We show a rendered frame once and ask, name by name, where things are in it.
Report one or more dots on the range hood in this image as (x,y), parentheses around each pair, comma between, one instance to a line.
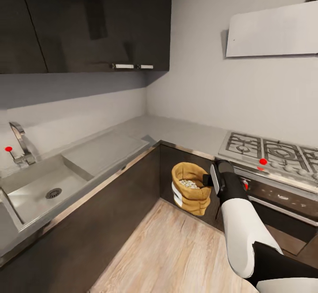
(284,30)

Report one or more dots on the popcorn bag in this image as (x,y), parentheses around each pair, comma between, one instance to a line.
(193,200)

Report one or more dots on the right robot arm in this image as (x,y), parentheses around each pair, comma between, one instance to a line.
(252,252)

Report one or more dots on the cabinet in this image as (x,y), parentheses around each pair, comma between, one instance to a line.
(19,49)
(77,36)

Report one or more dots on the oven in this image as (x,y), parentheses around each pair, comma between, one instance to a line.
(290,215)

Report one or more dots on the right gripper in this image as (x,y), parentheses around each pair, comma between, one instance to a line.
(207,180)

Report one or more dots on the burner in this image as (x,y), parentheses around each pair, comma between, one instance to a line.
(284,157)

